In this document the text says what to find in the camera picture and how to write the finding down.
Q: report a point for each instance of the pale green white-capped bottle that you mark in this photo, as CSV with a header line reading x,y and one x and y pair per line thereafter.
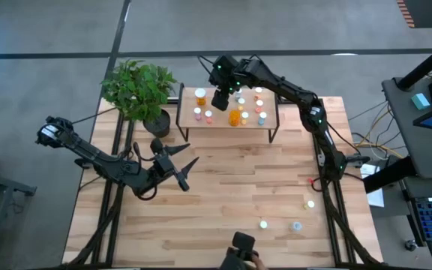
x,y
263,224

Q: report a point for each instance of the black desk leg beam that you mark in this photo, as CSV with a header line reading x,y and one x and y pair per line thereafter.
x,y
384,182

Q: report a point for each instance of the large orange pill bottle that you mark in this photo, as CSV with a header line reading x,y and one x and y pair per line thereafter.
x,y
234,117

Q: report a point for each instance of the person's hand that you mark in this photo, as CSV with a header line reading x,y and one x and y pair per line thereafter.
x,y
259,262

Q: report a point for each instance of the salmon white-capped pill bottle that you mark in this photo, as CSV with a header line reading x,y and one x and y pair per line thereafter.
x,y
208,116
259,105

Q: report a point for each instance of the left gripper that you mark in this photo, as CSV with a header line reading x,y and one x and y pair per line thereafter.
x,y
165,165

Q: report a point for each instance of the clear wide pill bottle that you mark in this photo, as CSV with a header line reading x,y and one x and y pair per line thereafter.
x,y
296,226

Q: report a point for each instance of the small teal box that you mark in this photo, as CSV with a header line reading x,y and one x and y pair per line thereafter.
x,y
420,101

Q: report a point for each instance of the yellow white-capped pill bottle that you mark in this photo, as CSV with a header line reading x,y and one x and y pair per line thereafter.
x,y
244,117
241,103

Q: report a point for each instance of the green plant in black pot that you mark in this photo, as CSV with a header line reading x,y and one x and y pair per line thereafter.
x,y
137,90

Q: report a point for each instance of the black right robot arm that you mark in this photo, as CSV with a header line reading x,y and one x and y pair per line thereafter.
x,y
294,92

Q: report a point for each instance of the thin black diagonal rod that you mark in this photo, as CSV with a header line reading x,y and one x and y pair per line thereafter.
x,y
94,115

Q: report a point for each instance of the yellow-green white-capped pill bottle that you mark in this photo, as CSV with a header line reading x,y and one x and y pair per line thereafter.
x,y
309,204

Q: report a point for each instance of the wooden shelf black metal frame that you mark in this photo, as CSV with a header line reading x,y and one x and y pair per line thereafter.
x,y
221,122

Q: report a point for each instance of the white paper sheet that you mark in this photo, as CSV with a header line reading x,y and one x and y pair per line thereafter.
x,y
376,198

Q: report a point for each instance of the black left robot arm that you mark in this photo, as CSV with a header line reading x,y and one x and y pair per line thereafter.
x,y
88,153

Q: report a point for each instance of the small black caster wheel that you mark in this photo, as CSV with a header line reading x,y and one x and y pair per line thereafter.
x,y
410,245

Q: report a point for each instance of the blue white-capped pill bottle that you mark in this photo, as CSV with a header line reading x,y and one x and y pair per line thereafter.
x,y
262,118

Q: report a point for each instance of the green white-capped pill bottle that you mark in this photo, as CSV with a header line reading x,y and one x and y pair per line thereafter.
x,y
239,94

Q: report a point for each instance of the amber bottle with orange tablets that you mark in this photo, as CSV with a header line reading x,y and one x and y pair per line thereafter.
x,y
258,92

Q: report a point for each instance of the thick black diagonal pole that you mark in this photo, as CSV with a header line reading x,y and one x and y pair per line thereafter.
x,y
426,63

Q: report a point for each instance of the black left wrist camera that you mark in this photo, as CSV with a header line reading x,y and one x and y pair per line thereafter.
x,y
184,183

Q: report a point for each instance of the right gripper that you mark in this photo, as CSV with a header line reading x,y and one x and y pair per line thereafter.
x,y
220,101

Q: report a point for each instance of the black mat with striped edge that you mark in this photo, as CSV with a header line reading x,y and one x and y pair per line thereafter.
x,y
426,13

